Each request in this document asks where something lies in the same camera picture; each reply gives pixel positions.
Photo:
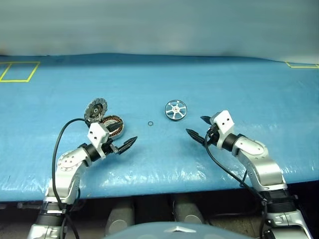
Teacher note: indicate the grey rounded cylinder shape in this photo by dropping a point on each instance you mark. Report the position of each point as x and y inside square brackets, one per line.
[119, 216]
[188, 210]

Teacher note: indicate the motor stator with copper windings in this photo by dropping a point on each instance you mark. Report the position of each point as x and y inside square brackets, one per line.
[119, 130]

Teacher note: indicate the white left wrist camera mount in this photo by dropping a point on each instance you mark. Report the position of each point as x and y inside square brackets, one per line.
[97, 134]

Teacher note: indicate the grey-blue robot torso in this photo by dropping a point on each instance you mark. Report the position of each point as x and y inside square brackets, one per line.
[159, 231]

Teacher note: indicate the silver spoked motor end cap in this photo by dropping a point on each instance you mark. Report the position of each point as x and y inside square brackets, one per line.
[176, 109]

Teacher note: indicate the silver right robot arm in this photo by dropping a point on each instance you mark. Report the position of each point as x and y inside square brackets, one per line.
[264, 164]

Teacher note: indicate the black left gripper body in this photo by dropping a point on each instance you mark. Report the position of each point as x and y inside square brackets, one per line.
[111, 148]

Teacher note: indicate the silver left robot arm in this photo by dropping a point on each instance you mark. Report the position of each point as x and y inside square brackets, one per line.
[67, 161]

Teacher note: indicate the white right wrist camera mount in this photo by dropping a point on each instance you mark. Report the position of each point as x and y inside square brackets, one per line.
[224, 122]

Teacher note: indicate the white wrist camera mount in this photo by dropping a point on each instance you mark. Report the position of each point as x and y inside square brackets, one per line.
[224, 122]
[97, 134]

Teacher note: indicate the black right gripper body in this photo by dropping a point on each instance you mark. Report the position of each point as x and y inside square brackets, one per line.
[213, 134]

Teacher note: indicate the blue plastic table cover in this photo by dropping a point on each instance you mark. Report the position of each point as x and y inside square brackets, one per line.
[159, 82]

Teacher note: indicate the silver ribbed round motor housing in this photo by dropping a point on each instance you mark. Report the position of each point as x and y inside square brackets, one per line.
[96, 109]

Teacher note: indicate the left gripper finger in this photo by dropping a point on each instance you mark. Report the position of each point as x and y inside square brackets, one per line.
[127, 145]
[112, 127]

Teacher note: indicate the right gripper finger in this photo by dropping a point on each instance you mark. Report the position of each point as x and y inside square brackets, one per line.
[197, 137]
[207, 120]

